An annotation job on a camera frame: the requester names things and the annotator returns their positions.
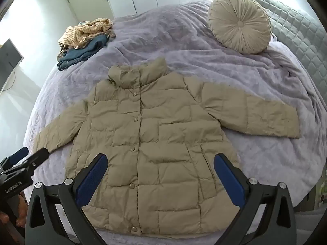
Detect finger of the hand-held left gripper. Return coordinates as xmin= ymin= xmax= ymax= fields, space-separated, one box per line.
xmin=6 ymin=147 xmax=29 ymax=165
xmin=19 ymin=148 xmax=49 ymax=175

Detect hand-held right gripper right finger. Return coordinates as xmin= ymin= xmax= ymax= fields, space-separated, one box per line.
xmin=213 ymin=153 xmax=297 ymax=245

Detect beige striped garment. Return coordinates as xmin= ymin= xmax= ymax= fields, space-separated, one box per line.
xmin=57 ymin=18 xmax=114 ymax=53

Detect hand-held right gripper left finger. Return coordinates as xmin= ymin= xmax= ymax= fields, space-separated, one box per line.
xmin=28 ymin=153 xmax=109 ymax=245

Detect khaki puffer jacket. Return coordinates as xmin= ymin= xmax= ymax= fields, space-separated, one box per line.
xmin=33 ymin=57 xmax=300 ymax=238

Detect wall-mounted monitor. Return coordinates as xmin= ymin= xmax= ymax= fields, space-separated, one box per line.
xmin=0 ymin=38 xmax=24 ymax=92

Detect round beige pleated cushion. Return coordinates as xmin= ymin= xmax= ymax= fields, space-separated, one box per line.
xmin=207 ymin=0 xmax=271 ymax=55

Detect purple embossed blanket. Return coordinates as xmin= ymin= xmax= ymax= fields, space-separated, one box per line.
xmin=22 ymin=0 xmax=327 ymax=236

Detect grey quilted headboard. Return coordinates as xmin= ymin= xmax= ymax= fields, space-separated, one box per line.
xmin=239 ymin=0 xmax=327 ymax=90

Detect blue jeans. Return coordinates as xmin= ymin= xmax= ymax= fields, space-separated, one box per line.
xmin=57 ymin=34 xmax=110 ymax=71

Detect person's left hand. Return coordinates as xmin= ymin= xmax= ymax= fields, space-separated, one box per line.
xmin=15 ymin=196 xmax=28 ymax=226

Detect brown patterned garment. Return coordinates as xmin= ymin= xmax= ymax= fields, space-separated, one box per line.
xmin=57 ymin=29 xmax=116 ymax=57

